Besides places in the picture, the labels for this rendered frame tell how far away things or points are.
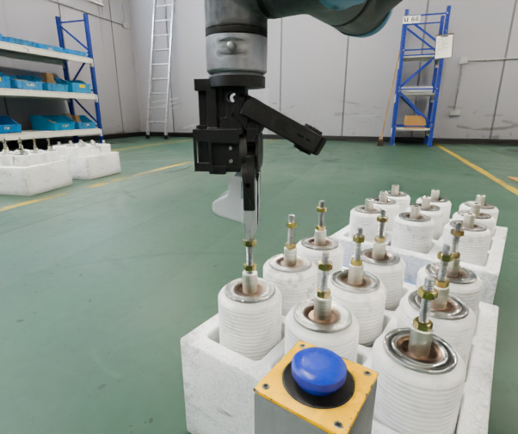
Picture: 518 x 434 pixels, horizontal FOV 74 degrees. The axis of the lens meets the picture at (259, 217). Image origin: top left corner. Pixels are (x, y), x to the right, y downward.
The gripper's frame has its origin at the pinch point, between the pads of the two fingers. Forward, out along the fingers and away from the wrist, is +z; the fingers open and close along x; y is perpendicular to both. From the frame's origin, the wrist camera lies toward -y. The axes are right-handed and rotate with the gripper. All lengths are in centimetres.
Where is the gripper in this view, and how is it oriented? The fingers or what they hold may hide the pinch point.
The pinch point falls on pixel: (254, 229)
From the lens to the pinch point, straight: 48.9
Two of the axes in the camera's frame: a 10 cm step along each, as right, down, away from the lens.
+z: 0.0, 9.6, 2.9
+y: -10.0, -0.3, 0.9
